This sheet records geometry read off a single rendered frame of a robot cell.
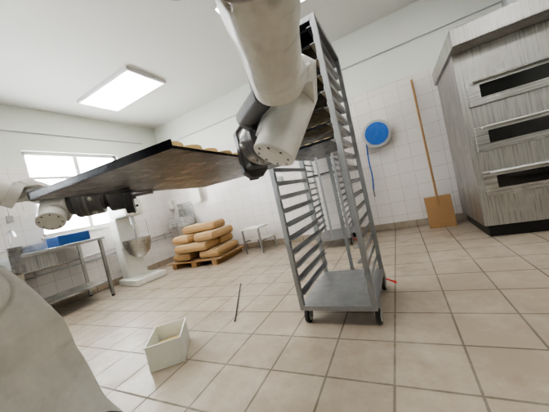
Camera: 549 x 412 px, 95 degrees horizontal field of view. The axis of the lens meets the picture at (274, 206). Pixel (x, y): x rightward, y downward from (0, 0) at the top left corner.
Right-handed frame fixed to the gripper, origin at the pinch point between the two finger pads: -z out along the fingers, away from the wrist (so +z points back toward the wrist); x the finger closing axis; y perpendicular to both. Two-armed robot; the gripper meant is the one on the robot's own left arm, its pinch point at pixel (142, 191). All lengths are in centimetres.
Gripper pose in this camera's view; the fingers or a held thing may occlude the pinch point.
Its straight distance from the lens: 91.5
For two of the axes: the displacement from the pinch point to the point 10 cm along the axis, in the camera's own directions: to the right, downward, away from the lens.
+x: -2.2, -9.7, -0.4
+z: -8.9, 2.2, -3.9
